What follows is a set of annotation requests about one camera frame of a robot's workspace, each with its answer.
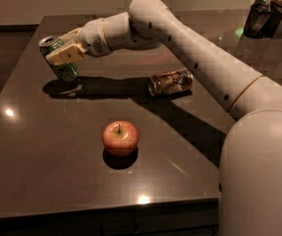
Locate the red apple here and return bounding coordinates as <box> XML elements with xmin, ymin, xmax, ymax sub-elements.
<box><xmin>102</xmin><ymin>120</ymin><xmax>139</xmax><ymax>157</ymax></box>

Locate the green soda can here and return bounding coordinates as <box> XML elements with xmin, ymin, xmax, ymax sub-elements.
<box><xmin>38</xmin><ymin>35</ymin><xmax>78</xmax><ymax>82</ymax></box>

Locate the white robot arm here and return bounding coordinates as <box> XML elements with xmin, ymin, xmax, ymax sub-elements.
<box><xmin>45</xmin><ymin>0</ymin><xmax>282</xmax><ymax>236</ymax></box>

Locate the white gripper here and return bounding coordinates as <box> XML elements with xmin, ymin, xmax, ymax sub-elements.
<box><xmin>45</xmin><ymin>18</ymin><xmax>112</xmax><ymax>66</ymax></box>

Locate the brown soda can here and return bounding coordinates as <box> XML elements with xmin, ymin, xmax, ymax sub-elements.
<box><xmin>147</xmin><ymin>68</ymin><xmax>194</xmax><ymax>96</ymax></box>

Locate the black basket container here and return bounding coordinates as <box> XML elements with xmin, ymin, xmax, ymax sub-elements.
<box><xmin>244</xmin><ymin>3</ymin><xmax>282</xmax><ymax>38</ymax></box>

